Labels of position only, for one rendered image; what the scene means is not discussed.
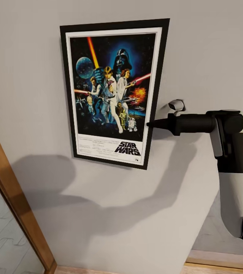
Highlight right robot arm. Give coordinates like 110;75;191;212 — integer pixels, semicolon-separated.
146;99;243;239

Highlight poster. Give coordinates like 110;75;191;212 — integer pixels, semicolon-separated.
60;18;170;170

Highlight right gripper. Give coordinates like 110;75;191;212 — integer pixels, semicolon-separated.
146;113;201;136

